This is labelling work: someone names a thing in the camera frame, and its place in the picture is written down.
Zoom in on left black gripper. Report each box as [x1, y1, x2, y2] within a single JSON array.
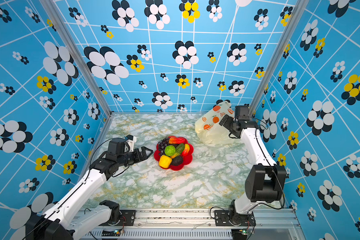
[[117, 146, 154, 168]]

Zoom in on green bumpy fruit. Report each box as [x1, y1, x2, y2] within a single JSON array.
[[165, 145, 176, 157]]

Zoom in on yellowish plastic bag orange print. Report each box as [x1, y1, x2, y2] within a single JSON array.
[[195, 101, 235, 146]]

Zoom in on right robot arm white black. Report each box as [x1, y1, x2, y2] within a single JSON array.
[[219, 115, 287, 226]]

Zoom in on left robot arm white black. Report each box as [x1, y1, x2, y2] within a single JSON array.
[[24, 135, 154, 240]]

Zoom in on dark purple grapes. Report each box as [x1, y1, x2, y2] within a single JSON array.
[[158, 137, 170, 156]]

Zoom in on yellow bell pepper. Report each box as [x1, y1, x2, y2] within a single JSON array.
[[159, 155, 172, 169]]

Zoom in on red chili pepper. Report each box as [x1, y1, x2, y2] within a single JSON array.
[[169, 136, 188, 145]]

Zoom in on dark avocado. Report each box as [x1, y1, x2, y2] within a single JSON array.
[[171, 156, 184, 167]]

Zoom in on green cucumber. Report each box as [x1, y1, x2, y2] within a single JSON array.
[[171, 144, 185, 159]]

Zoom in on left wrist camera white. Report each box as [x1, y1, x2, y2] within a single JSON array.
[[125, 135, 137, 152]]

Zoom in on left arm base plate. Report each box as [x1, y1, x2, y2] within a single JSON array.
[[100, 210, 136, 227]]

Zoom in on aluminium front rail frame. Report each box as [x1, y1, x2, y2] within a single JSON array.
[[74, 208, 305, 240]]

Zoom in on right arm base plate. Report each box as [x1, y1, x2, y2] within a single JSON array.
[[214, 210, 257, 228]]

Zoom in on right corner aluminium post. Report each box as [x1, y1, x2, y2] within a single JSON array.
[[249, 0, 309, 116]]

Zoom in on corner aluminium post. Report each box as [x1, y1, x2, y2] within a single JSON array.
[[249, 0, 309, 116], [40, 1, 112, 118]]

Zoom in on left corner aluminium post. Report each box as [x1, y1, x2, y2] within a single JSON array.
[[40, 1, 112, 118]]

